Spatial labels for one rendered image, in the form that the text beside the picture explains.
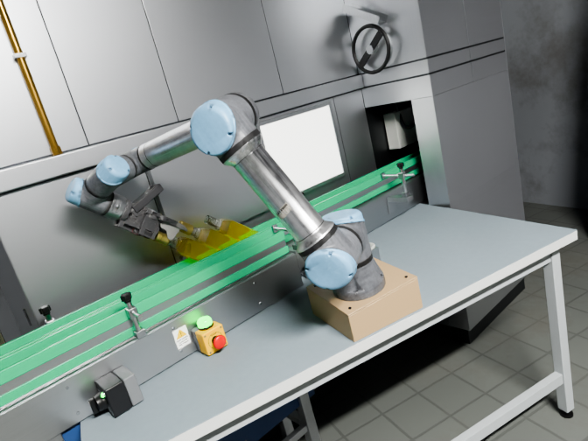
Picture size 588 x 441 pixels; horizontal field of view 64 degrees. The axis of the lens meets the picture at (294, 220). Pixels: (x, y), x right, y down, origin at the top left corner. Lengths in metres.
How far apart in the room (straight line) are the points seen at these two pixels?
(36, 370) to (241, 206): 0.89
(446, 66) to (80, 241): 1.62
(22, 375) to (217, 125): 0.75
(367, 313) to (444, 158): 1.08
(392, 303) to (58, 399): 0.88
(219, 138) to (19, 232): 0.72
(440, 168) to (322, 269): 1.19
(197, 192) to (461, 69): 1.32
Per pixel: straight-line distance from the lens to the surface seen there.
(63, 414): 1.38
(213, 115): 1.07
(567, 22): 4.02
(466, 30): 2.43
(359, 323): 1.27
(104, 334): 1.36
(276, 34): 2.05
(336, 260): 1.09
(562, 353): 2.00
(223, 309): 1.49
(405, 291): 1.34
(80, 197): 1.40
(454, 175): 2.25
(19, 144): 1.56
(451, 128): 2.24
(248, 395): 1.21
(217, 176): 1.75
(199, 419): 1.20
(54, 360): 1.35
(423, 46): 2.13
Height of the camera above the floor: 1.42
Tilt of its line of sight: 15 degrees down
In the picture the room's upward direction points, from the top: 14 degrees counter-clockwise
